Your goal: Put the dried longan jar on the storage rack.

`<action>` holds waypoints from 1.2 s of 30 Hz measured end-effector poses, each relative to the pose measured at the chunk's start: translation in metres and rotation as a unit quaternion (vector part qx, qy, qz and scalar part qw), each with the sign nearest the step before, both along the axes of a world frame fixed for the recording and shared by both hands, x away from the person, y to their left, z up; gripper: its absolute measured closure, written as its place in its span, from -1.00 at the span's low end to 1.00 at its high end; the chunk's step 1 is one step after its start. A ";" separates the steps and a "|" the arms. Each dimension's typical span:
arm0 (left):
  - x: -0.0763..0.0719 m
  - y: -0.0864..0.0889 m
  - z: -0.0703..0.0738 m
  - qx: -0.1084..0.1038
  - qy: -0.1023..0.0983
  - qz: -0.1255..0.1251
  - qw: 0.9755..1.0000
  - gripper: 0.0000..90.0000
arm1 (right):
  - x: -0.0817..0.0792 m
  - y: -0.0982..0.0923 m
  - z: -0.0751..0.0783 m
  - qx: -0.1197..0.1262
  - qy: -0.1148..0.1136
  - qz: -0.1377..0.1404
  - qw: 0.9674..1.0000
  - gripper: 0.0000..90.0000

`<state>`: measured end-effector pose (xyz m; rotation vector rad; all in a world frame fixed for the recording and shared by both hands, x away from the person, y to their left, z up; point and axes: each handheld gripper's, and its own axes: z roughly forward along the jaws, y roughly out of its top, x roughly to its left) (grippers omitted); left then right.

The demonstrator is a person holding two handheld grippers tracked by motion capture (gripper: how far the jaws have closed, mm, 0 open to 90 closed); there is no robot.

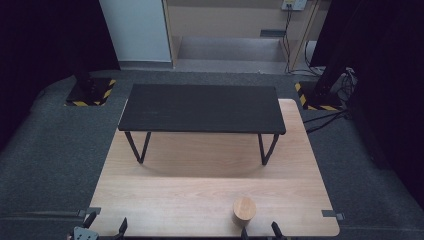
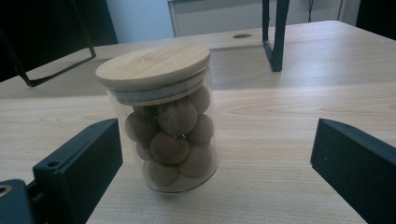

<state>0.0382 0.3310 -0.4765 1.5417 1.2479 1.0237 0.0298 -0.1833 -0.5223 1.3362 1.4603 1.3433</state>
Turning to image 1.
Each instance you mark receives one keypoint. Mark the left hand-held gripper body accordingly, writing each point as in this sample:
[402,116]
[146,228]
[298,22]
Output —
[85,234]

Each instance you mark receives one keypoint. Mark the wooden cylinder block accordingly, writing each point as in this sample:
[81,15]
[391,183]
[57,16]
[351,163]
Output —
[244,209]

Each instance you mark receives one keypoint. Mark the grey tape strip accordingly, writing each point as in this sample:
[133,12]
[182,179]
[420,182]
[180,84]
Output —
[89,211]
[332,214]

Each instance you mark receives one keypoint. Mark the black stand with striped base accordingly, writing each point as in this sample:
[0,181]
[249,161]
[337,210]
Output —
[89,92]
[320,96]

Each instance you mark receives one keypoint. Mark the black shelf with metal legs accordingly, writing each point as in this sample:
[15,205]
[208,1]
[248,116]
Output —
[200,108]

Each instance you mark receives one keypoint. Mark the black curtain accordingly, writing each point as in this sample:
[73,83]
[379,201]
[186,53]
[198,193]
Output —
[40,50]
[386,83]

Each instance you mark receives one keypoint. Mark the wooden open shelf unit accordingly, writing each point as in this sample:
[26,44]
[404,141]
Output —
[230,50]

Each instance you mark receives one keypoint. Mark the white cabinet panel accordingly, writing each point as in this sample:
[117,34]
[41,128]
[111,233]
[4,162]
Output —
[136,30]

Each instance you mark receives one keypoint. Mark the grey label strip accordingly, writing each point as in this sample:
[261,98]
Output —
[272,33]

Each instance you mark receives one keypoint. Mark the white wall power outlet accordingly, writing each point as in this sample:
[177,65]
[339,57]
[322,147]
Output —
[294,4]

